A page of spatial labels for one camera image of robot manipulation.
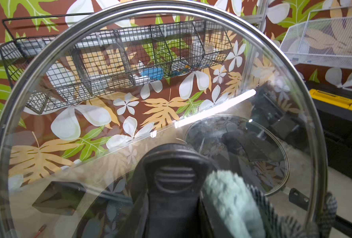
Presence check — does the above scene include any green microfibre cloth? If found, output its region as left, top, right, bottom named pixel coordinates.
left=201, top=169, right=338, bottom=238

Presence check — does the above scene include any black wire basket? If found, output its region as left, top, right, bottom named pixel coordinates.
left=0, top=11, right=234, bottom=115

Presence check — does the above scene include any glass pot lid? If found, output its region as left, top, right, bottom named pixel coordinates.
left=185, top=114, right=290, bottom=195
left=0, top=1, right=327, bottom=238

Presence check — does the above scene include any red pen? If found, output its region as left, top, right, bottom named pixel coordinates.
left=34, top=224, right=47, bottom=238

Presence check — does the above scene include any black tool case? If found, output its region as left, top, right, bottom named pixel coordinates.
left=306, top=81, right=352, bottom=179

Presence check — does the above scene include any right black frying pan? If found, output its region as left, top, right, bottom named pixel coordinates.
left=285, top=193, right=352, bottom=238

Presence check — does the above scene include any blue object in basket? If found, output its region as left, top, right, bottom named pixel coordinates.
left=142, top=67, right=164, bottom=80

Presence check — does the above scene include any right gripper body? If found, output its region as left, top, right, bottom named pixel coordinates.
left=250, top=84, right=301, bottom=140

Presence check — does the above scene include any white mesh basket right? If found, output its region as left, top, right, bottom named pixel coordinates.
left=280, top=1, right=352, bottom=69

